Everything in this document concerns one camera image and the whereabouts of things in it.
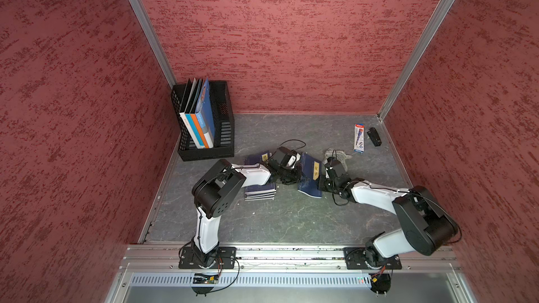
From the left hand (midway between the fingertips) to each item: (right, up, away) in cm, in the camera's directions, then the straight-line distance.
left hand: (307, 182), depth 89 cm
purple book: (-17, -4, -1) cm, 17 cm away
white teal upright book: (-47, +25, -5) cm, 54 cm away
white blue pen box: (+31, +19, +21) cm, 42 cm away
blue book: (+1, 0, +1) cm, 2 cm away
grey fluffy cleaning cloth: (+17, +11, +11) cm, 23 cm away
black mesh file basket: (-44, +29, +26) cm, 59 cm away
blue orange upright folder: (-43, +33, -4) cm, 55 cm away
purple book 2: (-16, -7, 0) cm, 18 cm away
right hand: (+5, -2, +4) cm, 7 cm away
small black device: (+39, +20, +20) cm, 48 cm away
